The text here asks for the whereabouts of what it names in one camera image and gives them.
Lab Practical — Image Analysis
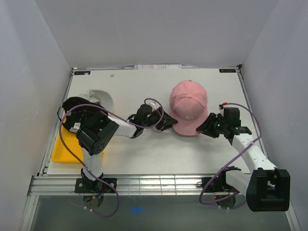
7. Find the aluminium table frame rail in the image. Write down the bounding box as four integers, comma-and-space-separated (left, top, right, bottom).
27, 174, 289, 197

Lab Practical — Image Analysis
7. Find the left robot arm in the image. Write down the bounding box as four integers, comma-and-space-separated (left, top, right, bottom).
77, 103, 178, 192

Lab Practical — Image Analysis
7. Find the white cap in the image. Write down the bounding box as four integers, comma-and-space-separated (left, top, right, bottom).
79, 89, 114, 112

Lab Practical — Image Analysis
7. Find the black logo sticker left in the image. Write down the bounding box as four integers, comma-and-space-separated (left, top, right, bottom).
74, 71, 90, 75

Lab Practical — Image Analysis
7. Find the black logo sticker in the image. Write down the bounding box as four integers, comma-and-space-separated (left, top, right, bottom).
219, 68, 236, 73
74, 71, 90, 75

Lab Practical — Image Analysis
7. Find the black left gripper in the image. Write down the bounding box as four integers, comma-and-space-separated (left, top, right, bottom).
142, 107, 178, 132

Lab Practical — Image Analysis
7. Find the pink cap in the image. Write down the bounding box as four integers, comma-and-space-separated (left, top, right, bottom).
169, 80, 208, 136

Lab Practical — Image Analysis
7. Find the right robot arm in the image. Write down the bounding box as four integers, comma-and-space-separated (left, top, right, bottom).
196, 103, 291, 212

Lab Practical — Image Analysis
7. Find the paper sheet at back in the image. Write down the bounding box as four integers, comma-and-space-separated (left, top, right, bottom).
134, 64, 182, 70

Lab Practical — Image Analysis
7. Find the yellow tray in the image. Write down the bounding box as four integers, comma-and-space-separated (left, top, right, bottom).
51, 125, 104, 165

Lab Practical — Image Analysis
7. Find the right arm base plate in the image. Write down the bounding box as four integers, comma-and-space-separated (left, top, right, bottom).
196, 177, 237, 193

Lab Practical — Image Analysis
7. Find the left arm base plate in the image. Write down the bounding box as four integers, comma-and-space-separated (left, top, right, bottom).
74, 177, 118, 194

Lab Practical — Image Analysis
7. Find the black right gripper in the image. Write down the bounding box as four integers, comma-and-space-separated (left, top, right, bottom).
196, 113, 228, 139

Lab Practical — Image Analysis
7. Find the black logo sticker right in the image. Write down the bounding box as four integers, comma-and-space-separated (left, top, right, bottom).
219, 68, 236, 73

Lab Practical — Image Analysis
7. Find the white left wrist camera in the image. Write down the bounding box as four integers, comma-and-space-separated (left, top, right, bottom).
147, 100, 159, 110

